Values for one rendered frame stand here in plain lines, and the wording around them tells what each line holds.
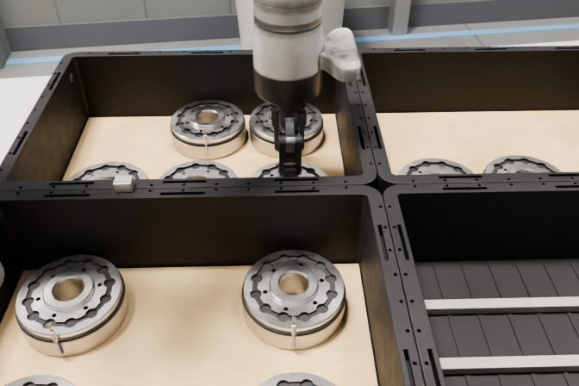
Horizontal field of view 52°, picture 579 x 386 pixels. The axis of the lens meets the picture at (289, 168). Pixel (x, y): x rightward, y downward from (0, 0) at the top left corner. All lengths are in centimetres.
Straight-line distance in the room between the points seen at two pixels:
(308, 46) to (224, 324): 29
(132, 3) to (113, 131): 210
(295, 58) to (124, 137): 35
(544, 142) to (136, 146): 57
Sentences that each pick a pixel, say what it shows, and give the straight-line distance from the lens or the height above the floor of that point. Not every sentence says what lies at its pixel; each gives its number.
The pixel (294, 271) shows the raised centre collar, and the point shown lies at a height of 87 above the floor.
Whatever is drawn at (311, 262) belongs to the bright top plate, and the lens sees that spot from 62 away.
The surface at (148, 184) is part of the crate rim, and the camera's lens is 62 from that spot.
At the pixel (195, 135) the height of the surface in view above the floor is 86.
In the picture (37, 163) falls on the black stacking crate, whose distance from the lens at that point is 75.
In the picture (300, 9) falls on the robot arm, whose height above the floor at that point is 109.
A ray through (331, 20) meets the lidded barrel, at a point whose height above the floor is 30.
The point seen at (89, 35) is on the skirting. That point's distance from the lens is 304.
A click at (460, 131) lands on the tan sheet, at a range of 89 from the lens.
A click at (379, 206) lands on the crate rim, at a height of 93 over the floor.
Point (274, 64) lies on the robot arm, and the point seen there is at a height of 103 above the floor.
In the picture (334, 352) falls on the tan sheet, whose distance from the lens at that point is 59.
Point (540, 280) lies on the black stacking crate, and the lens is 70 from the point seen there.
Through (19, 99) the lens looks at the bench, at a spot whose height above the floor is 70.
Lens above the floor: 132
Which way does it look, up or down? 39 degrees down
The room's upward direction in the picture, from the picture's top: straight up
